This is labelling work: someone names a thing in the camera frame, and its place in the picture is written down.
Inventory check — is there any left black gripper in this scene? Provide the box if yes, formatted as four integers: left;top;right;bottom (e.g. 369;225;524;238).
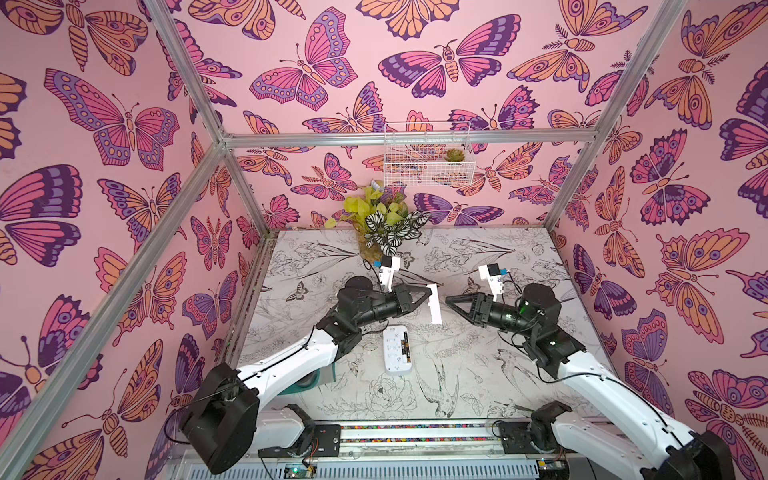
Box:
351;287;430;332

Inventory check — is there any white battery cover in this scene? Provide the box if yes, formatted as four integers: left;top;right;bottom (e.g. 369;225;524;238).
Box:
427;283;443;325

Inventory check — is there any white digital alarm clock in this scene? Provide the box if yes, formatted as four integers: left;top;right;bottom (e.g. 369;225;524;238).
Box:
382;325;413;376

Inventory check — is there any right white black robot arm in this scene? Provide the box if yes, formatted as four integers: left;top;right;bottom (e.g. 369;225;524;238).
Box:
446;283;735;479

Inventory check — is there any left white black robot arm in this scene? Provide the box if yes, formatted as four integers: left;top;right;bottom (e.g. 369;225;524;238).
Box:
179;276;435;474

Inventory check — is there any potted plant yellow glass vase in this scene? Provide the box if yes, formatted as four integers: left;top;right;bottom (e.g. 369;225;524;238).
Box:
319;180;430;264

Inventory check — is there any small succulent in basket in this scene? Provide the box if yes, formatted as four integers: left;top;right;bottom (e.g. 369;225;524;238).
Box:
444;148;465;163

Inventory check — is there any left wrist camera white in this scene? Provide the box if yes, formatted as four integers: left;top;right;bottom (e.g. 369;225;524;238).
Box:
374;255;401;293

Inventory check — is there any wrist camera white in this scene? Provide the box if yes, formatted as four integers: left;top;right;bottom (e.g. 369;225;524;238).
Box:
374;255;401;293
478;263;507;301

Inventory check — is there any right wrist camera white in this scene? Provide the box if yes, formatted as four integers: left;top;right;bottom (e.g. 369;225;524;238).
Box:
478;263;507;301

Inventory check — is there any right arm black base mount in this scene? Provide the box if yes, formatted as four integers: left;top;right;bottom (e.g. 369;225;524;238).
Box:
492;420;561;454

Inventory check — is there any white wire basket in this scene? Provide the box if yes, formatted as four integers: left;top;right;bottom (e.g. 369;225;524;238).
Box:
381;130;476;189

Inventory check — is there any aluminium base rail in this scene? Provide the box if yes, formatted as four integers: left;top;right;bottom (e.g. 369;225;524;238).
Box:
161;418;601;480

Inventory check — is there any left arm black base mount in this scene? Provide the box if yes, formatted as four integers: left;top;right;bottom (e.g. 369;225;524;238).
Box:
258;424;341;459

